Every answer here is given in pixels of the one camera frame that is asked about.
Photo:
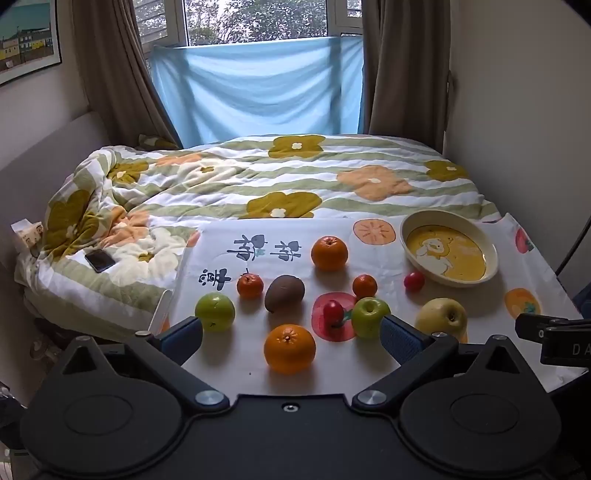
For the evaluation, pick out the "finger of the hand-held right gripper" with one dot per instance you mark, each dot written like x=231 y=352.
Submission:
x=531 y=327

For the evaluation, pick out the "yellow apple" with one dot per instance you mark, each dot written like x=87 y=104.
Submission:
x=441 y=318

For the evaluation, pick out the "window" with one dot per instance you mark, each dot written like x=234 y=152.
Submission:
x=258 y=21

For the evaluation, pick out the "grey bed headboard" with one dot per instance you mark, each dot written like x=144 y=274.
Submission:
x=41 y=157

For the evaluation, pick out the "white persimmon print cloth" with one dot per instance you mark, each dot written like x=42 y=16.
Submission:
x=258 y=258

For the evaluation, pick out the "framed wall poster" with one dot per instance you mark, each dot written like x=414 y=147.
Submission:
x=25 y=37

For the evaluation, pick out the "red cherry tomato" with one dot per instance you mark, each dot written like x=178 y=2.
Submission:
x=332 y=312
x=414 y=280

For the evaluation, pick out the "small white printed box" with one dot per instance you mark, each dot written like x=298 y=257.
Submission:
x=28 y=235

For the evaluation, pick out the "brown kiwi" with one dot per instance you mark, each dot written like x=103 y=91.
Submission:
x=285 y=292

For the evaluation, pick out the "green apple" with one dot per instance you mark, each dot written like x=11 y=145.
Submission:
x=369 y=316
x=214 y=311

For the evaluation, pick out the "black smartphone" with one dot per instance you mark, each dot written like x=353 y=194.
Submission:
x=99 y=261

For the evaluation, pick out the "floral pillow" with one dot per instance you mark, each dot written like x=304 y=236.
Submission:
x=154 y=142

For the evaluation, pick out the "floral striped blanket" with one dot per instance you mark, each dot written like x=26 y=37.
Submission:
x=221 y=184

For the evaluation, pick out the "yellow duck print bowl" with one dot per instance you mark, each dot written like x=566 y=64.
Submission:
x=449 y=251

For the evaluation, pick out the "large orange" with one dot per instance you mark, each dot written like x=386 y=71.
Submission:
x=329 y=252
x=289 y=348

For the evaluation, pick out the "brown curtain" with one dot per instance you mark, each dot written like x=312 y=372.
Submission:
x=406 y=69
x=120 y=69

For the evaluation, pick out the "small tangerine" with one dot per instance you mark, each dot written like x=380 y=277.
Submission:
x=364 y=286
x=250 y=285

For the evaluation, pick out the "blue window cloth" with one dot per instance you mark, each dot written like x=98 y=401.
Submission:
x=258 y=92

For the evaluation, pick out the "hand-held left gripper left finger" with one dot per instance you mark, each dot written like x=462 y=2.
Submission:
x=185 y=338

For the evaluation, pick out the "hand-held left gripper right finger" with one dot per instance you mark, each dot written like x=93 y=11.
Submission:
x=397 y=339

